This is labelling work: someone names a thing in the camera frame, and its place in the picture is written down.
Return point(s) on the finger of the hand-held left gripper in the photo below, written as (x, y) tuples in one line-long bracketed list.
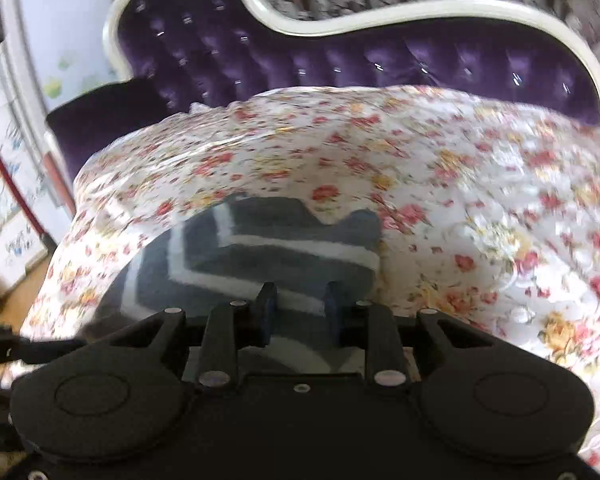
[(45, 349)]

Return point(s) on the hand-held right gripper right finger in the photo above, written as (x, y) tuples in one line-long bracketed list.
[(333, 310)]

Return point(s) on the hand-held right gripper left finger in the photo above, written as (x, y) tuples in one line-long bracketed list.
[(266, 310)]

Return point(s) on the grey white striped sweater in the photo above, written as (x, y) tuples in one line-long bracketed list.
[(260, 255)]

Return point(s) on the red stick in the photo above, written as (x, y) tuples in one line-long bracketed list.
[(17, 190)]

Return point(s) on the white printed wardrobe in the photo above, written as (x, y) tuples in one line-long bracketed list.
[(10, 170)]

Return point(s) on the floral bed sheet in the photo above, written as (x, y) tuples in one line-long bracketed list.
[(480, 200)]

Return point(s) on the purple tufted sofa white frame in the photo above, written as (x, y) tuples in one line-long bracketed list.
[(290, 60)]

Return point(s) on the green wall sticker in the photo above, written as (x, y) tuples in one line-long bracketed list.
[(55, 85)]

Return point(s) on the white door frame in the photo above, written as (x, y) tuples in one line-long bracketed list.
[(30, 60)]

